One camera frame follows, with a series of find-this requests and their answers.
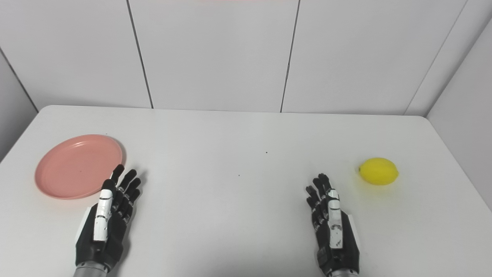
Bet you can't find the yellow lemon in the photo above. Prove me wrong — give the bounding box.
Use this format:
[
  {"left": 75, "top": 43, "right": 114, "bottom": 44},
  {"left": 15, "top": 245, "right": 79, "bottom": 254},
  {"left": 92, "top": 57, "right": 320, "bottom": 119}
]
[{"left": 358, "top": 157, "right": 399, "bottom": 186}]

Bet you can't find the pink plate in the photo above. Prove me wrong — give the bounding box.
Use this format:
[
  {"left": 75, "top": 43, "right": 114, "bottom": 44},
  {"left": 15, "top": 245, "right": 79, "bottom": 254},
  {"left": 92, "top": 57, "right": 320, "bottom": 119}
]
[{"left": 35, "top": 134, "right": 123, "bottom": 200}]

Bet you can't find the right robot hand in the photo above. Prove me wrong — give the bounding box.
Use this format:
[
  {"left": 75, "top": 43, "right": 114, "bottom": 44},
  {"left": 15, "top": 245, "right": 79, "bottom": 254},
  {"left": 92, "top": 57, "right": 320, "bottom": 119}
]
[{"left": 306, "top": 173, "right": 361, "bottom": 276}]

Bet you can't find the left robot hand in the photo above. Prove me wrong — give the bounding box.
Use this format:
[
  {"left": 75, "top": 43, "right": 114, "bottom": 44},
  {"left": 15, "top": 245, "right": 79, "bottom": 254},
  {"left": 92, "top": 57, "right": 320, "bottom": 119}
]
[{"left": 75, "top": 164, "right": 141, "bottom": 272}]

